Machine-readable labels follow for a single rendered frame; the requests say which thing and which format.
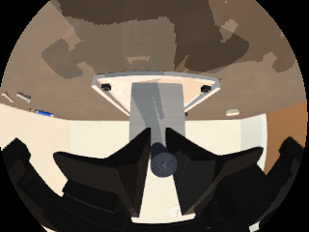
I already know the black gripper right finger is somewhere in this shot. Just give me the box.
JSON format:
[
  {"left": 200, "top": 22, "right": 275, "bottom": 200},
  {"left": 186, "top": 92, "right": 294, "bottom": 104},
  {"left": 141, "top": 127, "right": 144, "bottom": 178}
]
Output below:
[{"left": 165, "top": 128, "right": 264, "bottom": 216}]

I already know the dark grey metal shaft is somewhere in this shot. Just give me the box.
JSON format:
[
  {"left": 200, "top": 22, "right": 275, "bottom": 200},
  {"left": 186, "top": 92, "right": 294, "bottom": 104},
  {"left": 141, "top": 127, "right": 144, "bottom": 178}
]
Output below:
[{"left": 151, "top": 142, "right": 178, "bottom": 178}]

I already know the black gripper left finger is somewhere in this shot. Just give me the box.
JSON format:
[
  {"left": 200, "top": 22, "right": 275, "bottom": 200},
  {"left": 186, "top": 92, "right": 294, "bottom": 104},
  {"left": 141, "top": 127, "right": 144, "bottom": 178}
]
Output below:
[{"left": 53, "top": 128, "right": 151, "bottom": 218}]

